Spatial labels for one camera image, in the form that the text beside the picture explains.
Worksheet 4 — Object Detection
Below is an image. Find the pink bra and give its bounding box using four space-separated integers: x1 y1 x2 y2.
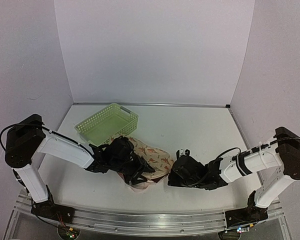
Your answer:
129 178 165 193

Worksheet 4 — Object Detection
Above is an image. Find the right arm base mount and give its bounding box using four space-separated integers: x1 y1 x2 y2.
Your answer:
225 191 268 229

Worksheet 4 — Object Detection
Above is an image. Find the patterned beige laundry bag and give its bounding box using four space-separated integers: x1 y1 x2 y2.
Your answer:
109 134 173 181

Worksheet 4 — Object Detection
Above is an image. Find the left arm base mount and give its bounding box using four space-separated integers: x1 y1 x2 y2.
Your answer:
31 185 75 224

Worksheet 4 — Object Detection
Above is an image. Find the dark red bra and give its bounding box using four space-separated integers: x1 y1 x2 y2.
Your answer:
118 173 168 183

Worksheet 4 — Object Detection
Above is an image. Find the aluminium front rail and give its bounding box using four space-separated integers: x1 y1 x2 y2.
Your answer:
4 199 291 240

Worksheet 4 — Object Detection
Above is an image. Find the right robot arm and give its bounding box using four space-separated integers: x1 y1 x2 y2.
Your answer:
168 126 300 222

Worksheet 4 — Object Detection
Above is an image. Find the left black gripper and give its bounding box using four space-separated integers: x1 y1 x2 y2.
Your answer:
110 154 156 186

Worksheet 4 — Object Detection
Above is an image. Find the green plastic basket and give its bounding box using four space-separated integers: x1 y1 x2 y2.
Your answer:
74 103 139 146

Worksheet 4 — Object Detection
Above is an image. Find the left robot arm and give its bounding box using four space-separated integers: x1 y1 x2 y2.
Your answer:
0 114 155 219

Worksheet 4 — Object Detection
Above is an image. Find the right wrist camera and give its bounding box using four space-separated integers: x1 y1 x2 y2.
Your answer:
176 148 190 159

